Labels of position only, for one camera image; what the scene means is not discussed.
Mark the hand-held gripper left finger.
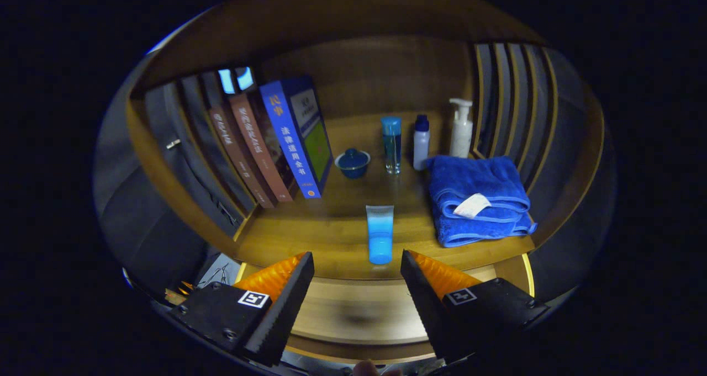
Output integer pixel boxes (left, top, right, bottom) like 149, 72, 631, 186
166, 251, 315, 367

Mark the thick blue book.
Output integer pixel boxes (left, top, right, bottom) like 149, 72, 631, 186
260, 76, 334, 199

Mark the dark blue lidded teacup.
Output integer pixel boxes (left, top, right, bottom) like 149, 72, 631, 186
335, 148, 371, 179

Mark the light blue squeeze tube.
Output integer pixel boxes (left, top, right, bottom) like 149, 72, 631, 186
366, 205, 395, 265

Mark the wooden cabinet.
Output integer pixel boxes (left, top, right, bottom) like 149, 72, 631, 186
126, 0, 606, 366

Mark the clear teal bottle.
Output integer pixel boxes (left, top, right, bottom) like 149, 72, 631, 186
381, 116, 402, 175

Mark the folded blue towel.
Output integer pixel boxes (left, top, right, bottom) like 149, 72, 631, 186
425, 155, 538, 248

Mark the dark brown book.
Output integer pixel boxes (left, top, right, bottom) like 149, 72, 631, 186
207, 104, 275, 209

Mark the white pump bottle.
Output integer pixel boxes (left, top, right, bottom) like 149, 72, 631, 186
449, 98, 474, 158

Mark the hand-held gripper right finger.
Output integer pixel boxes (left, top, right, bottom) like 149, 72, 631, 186
400, 249, 550, 364

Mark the wooden drawer with dark knob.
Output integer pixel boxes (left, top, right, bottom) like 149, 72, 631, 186
238, 255, 535, 360

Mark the reddish brown book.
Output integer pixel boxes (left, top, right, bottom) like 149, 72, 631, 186
229, 92, 295, 203

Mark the wooden countertop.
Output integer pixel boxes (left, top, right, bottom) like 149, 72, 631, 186
235, 111, 535, 280

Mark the white bottle with blue cap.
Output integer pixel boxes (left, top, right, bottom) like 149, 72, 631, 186
413, 115, 430, 171

